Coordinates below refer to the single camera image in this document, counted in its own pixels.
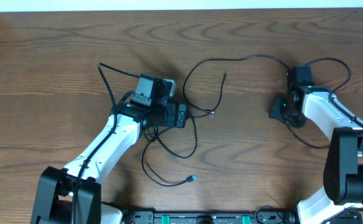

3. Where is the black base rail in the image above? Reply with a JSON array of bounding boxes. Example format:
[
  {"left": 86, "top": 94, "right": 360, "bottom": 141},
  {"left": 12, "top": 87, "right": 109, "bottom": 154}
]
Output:
[{"left": 100, "top": 202, "right": 363, "bottom": 224}]

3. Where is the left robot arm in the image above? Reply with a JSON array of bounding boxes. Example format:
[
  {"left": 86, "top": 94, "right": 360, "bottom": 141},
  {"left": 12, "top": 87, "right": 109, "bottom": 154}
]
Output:
[{"left": 31, "top": 75, "right": 186, "bottom": 223}]

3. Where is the left camera cable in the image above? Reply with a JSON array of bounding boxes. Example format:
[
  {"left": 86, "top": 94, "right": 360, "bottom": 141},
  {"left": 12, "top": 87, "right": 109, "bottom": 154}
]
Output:
[{"left": 70, "top": 62, "right": 141, "bottom": 224}]

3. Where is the camera cable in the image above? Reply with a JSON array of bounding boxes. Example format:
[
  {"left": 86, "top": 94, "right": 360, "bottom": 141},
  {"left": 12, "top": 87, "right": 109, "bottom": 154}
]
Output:
[
  {"left": 304, "top": 57, "right": 363, "bottom": 224},
  {"left": 70, "top": 62, "right": 141, "bottom": 224}
]

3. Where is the black USB cable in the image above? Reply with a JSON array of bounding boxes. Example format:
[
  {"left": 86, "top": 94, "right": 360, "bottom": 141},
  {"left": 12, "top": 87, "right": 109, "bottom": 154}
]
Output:
[
  {"left": 182, "top": 55, "right": 331, "bottom": 149},
  {"left": 141, "top": 71, "right": 229, "bottom": 188}
]

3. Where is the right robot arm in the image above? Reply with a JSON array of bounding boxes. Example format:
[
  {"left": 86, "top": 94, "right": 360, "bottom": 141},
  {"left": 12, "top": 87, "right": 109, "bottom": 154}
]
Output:
[{"left": 269, "top": 65, "right": 363, "bottom": 223}]

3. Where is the right camera cable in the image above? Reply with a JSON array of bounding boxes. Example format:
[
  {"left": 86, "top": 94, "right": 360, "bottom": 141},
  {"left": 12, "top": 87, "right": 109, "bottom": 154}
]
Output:
[{"left": 304, "top": 57, "right": 363, "bottom": 224}]

